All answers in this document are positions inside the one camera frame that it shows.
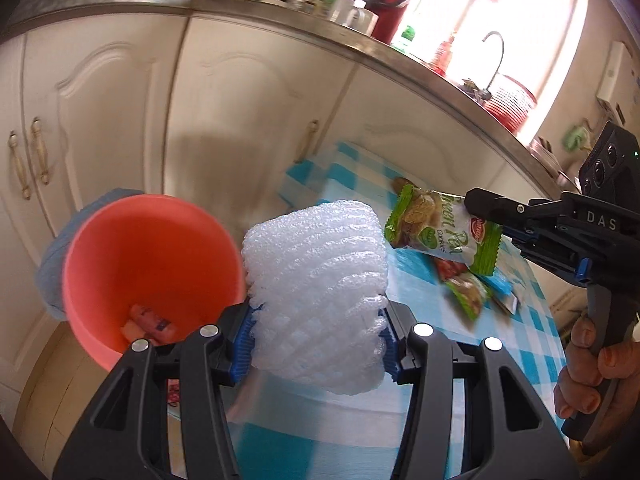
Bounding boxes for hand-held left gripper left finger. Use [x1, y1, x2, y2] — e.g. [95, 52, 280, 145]
[52, 302, 256, 480]

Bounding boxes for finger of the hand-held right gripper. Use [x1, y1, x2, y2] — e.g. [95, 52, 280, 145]
[501, 224, 591, 289]
[464, 186, 565, 235]

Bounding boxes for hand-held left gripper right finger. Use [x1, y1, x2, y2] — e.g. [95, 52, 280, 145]
[377, 302, 586, 480]

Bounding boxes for white foam net sleeve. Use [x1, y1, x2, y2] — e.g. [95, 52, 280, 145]
[241, 199, 392, 395]

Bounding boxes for orange plastic bucket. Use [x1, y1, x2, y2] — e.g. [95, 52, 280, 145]
[61, 195, 247, 373]

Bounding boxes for person's right hand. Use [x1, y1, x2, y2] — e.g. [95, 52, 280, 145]
[552, 313, 640, 420]

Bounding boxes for steel plates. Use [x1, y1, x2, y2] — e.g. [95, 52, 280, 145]
[530, 137, 576, 181]

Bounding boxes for red snack wrapper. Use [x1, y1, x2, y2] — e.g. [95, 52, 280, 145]
[434, 259, 471, 281]

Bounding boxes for blue white checkered tablecloth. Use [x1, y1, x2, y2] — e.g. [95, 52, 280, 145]
[167, 140, 576, 480]

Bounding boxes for green hanging item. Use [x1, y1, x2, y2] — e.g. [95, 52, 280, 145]
[562, 122, 591, 151]

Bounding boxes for pink wrapper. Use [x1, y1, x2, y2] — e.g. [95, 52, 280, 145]
[121, 304, 178, 346]

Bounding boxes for red plastic basket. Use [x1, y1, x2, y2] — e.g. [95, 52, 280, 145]
[484, 75, 538, 135]

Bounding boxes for curved steel faucet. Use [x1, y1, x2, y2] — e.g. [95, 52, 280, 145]
[467, 31, 506, 103]

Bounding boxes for cream cabinet door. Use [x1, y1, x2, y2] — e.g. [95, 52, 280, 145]
[0, 35, 31, 391]
[345, 67, 551, 196]
[167, 12, 358, 241]
[22, 14, 190, 361]

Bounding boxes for red jar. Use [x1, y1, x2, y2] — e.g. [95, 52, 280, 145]
[431, 35, 458, 76]

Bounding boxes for window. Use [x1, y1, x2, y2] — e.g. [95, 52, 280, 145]
[400, 0, 586, 146]

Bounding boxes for green bottle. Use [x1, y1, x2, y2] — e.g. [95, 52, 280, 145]
[392, 24, 418, 53]

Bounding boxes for grey blue cloth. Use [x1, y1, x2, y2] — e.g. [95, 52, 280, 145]
[35, 187, 146, 322]

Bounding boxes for red thermos jug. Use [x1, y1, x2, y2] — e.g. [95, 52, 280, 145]
[367, 0, 418, 45]

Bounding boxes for white mug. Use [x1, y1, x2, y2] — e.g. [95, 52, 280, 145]
[342, 7, 379, 36]

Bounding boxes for white cup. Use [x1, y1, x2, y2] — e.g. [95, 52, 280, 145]
[320, 0, 356, 23]

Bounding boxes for white wall box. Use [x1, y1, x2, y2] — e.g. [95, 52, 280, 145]
[596, 41, 632, 101]

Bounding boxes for brass cabinet handle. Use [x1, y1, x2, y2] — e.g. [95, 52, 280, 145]
[295, 120, 320, 163]
[30, 117, 51, 186]
[6, 131, 25, 200]

